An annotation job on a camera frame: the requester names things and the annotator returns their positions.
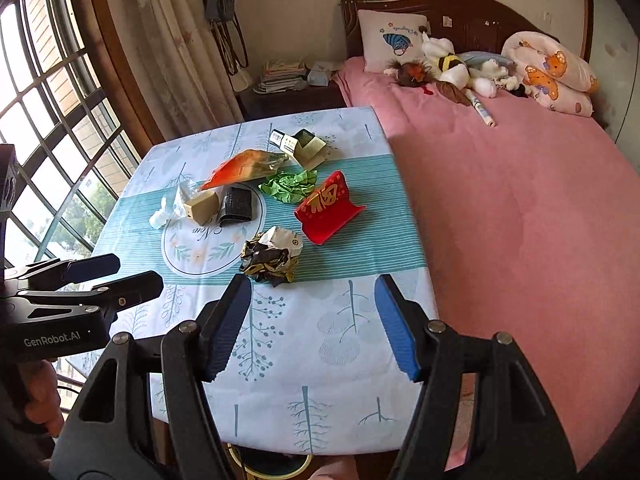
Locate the red paper envelope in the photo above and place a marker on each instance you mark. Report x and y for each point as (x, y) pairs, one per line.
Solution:
(327, 209)

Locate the round yellow rim trash bin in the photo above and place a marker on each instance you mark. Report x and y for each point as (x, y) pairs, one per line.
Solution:
(260, 464)

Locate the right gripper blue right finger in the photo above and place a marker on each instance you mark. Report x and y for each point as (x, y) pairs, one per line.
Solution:
(404, 323)

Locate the dark wooden nightstand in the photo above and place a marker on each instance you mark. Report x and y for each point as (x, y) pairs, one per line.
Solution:
(256, 106)

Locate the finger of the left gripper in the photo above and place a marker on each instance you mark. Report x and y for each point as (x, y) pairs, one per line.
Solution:
(56, 273)
(120, 292)

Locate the hanging grey bag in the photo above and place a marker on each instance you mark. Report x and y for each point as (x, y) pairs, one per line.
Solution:
(227, 31)

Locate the brown plush toy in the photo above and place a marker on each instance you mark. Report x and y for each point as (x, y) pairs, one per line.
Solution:
(415, 74)

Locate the white pillow with blue print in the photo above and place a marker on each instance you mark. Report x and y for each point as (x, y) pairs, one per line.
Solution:
(388, 37)

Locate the white blue patterned tablecloth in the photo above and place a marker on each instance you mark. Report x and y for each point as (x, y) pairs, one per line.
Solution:
(311, 371)

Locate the rolled white paper tube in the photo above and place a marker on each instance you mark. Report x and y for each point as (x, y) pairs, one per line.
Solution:
(480, 109)

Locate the crumpled green paper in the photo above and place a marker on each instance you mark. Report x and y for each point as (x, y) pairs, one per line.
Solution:
(289, 188)

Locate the small beige box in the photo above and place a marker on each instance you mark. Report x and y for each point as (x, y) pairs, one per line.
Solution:
(203, 207)

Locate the stack of books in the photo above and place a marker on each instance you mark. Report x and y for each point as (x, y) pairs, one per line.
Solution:
(281, 76)

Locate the white plush toy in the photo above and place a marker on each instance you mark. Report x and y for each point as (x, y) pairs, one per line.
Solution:
(489, 77)

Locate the dark wooden headboard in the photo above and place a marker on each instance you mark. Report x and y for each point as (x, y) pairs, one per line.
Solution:
(471, 25)

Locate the orange snack bag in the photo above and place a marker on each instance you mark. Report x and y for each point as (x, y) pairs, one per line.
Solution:
(246, 166)

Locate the black gold wrapper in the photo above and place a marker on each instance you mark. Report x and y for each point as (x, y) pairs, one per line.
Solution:
(271, 256)

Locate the person's left hand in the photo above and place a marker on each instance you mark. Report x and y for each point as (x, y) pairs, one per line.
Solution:
(44, 403)

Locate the beige floral curtain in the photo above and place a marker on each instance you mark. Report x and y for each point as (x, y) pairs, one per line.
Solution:
(184, 81)

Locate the olive white carton box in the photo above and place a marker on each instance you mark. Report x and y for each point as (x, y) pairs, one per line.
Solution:
(304, 148)

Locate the pink bear print pillow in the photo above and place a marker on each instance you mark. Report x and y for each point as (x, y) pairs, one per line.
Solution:
(555, 77)

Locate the bee plush toy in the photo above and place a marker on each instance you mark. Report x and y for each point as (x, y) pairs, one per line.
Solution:
(445, 64)

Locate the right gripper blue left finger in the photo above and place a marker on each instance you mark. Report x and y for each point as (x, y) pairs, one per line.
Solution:
(220, 322)

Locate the black wallet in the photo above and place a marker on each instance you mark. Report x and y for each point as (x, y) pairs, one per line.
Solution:
(236, 206)

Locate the window with metal grille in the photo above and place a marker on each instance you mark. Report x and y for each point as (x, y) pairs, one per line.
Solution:
(73, 155)

